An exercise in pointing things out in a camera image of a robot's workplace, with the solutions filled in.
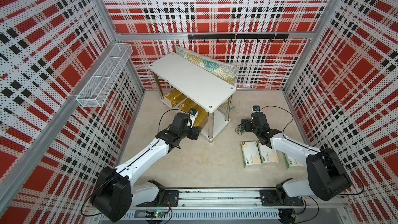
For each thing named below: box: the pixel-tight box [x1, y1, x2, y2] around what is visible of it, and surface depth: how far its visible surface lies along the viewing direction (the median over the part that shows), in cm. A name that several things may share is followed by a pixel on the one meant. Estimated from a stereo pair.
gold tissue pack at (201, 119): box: [193, 109, 209, 129], surface depth 82 cm
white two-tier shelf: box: [147, 52, 237, 143], surface depth 80 cm
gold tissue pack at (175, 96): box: [164, 88, 188, 108], surface depth 101 cm
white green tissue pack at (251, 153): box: [240, 141, 263, 168], surface depth 86 cm
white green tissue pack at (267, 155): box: [257, 141, 280, 165], surface depth 84 cm
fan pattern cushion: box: [175, 46, 239, 88], surface depth 86 cm
